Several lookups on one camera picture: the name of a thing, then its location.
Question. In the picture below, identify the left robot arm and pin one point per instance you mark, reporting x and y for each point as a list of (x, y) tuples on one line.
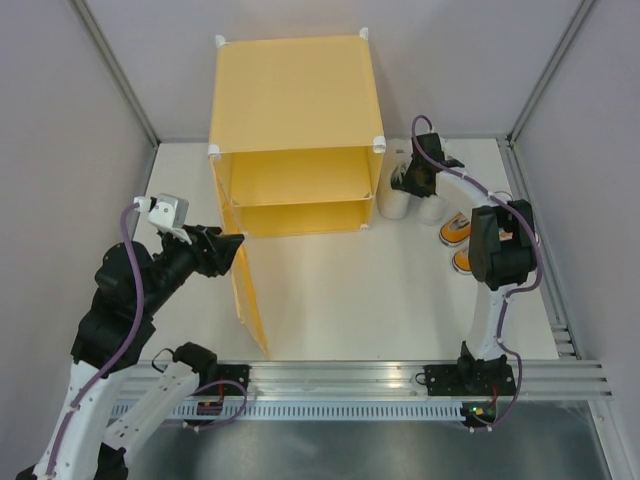
[(132, 285)]

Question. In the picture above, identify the white slotted cable duct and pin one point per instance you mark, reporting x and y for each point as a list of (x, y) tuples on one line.
[(321, 411)]

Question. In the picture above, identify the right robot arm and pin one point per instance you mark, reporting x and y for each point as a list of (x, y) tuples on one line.
[(502, 253)]

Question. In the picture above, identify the upper orange canvas sneaker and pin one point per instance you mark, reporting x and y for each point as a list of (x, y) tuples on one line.
[(457, 229)]

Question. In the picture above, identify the yellow cabinet door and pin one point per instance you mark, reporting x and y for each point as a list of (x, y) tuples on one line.
[(242, 284)]

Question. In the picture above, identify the white sneaker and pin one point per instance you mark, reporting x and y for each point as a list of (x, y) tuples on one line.
[(432, 209), (393, 202)]

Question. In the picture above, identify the right aluminium frame post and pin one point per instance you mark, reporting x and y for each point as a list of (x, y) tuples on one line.
[(561, 50)]

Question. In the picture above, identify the orange canvas sneaker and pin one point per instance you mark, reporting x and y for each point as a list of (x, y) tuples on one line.
[(457, 229), (460, 261)]

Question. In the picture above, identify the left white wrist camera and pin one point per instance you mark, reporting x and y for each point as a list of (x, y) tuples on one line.
[(167, 213)]

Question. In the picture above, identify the yellow plastic shoe cabinet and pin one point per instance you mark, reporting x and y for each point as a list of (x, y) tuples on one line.
[(296, 139)]

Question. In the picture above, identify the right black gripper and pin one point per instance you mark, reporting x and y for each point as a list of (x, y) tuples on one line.
[(408, 184)]

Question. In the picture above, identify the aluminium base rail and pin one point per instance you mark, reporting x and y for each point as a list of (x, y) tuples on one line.
[(543, 380)]

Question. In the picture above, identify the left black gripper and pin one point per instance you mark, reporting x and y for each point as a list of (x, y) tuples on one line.
[(225, 247)]

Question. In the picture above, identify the lower orange canvas sneaker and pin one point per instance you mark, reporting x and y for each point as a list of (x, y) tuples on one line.
[(460, 261)]

